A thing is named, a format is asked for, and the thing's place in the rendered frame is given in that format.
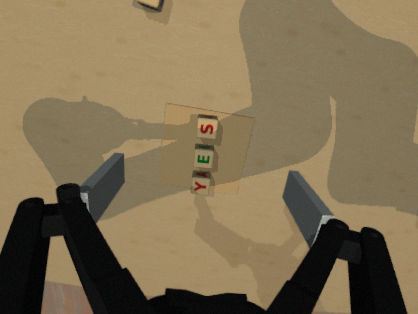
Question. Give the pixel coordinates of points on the tan square mat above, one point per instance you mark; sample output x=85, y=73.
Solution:
x=178, y=145

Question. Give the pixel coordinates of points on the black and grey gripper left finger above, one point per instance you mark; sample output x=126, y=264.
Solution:
x=110, y=289

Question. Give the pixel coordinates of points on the beige letter block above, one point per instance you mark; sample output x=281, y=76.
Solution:
x=156, y=5
x=203, y=156
x=206, y=126
x=200, y=182

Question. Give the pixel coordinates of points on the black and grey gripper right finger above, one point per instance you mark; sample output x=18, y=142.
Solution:
x=373, y=284

